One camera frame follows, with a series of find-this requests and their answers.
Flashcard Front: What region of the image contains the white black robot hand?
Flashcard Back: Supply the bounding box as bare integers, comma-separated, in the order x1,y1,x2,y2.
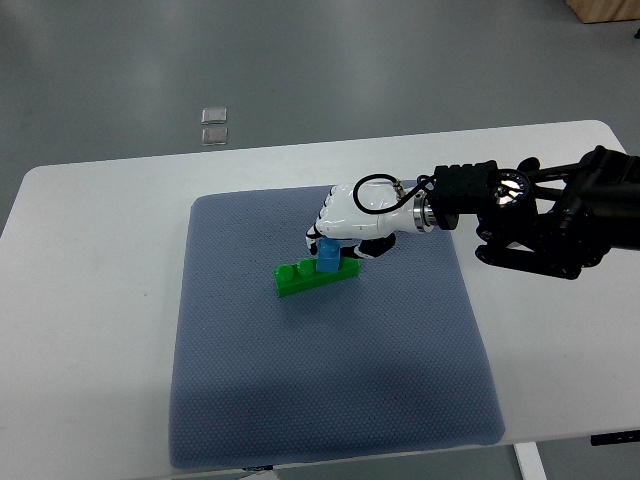
306,183,420,259

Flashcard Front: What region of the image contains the small blue block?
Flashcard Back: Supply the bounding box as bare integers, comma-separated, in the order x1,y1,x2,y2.
316,238,341,273

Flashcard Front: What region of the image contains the long green block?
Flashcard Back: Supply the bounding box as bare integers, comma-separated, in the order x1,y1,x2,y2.
273,258,361,298

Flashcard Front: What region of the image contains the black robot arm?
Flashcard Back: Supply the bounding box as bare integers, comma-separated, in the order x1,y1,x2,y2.
418,145,639,280

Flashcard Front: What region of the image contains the blue-grey fabric mat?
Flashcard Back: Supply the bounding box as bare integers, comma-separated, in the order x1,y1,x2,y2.
169,186,505,469

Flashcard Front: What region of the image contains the upper metal floor plate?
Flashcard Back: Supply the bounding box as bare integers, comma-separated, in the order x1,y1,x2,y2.
201,106,228,125

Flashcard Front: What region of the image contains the white table leg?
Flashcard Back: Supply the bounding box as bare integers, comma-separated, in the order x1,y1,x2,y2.
513,442,547,480

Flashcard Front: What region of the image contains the wooden box corner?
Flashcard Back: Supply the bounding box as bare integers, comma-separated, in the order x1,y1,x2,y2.
566,0,639,24

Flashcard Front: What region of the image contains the black table control box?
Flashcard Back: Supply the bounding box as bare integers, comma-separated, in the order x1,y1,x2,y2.
590,430,640,447

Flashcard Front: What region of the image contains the black looped cable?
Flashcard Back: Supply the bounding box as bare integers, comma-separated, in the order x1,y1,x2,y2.
352,172,437,217

